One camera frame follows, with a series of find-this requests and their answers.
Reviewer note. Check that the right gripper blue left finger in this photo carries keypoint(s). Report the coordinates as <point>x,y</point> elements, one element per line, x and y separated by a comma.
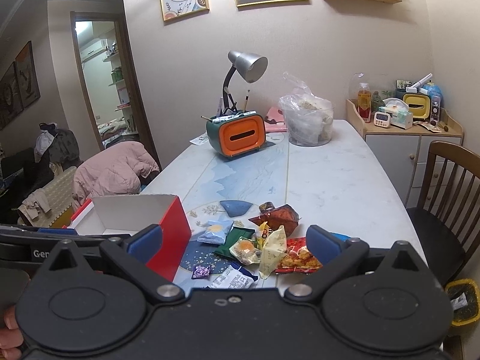
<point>145,244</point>

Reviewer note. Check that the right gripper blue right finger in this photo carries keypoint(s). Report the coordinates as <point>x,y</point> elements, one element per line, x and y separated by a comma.
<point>323,245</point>

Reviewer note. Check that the red fried snack bag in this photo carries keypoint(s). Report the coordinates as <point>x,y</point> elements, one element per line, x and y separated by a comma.
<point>298,258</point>

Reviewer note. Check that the red foil snack bag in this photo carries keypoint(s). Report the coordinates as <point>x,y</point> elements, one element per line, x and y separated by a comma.
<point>283,215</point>

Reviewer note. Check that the cream white snack packet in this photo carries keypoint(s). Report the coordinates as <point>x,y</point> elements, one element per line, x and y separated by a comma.
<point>274,250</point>

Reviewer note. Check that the purple candy wrapper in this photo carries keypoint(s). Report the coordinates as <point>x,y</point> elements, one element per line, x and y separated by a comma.
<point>201,272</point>

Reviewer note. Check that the yellow snack packet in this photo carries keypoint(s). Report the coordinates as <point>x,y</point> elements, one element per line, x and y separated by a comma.
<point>262,235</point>

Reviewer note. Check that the brown gold chocolate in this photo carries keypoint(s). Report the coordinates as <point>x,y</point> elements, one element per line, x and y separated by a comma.
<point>267,206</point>

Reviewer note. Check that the light blue sun snack packet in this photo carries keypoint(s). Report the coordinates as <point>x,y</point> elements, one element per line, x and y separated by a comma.
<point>215,232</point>

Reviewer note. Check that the egg yolk pastry packet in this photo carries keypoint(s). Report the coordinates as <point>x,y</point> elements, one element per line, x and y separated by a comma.
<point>245,251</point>

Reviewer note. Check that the dark green snack packet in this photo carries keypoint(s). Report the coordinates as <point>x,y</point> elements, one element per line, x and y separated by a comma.
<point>223,250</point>

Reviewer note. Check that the white blue printed packet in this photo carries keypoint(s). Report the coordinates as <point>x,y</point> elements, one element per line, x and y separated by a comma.
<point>233,278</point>

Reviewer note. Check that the clear plastic bag of snacks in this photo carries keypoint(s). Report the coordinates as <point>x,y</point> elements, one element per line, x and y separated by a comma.
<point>308,118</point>

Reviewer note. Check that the person's left hand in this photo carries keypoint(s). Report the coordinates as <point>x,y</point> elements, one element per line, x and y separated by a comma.
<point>11,337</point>

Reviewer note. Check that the red white cardboard box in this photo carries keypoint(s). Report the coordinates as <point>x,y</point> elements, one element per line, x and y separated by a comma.
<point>129,214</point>

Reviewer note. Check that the pink padded jacket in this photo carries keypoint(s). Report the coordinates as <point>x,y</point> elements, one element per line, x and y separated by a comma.
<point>118,170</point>

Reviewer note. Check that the white wooden cabinet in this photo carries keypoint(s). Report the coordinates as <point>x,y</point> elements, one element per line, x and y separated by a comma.
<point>403,153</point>

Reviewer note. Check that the brown wooden chair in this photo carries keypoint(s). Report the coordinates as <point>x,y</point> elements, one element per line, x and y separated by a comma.
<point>446,215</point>

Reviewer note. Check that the white digital timer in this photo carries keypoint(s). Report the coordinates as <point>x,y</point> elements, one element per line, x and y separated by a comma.
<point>382,119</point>

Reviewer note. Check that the green orange tissue box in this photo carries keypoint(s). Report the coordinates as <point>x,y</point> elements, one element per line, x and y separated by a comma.
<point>234,135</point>

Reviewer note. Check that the yellow waste bin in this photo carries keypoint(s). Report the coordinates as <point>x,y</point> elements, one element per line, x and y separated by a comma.
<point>464,298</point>

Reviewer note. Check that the orange drink bottle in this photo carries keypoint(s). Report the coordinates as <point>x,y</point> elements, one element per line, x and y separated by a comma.
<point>364,102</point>

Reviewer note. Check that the yellow tissue box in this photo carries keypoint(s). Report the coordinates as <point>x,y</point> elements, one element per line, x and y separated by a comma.
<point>419,105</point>

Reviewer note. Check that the silver desk lamp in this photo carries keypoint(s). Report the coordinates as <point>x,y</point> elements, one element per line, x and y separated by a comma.
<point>251,67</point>

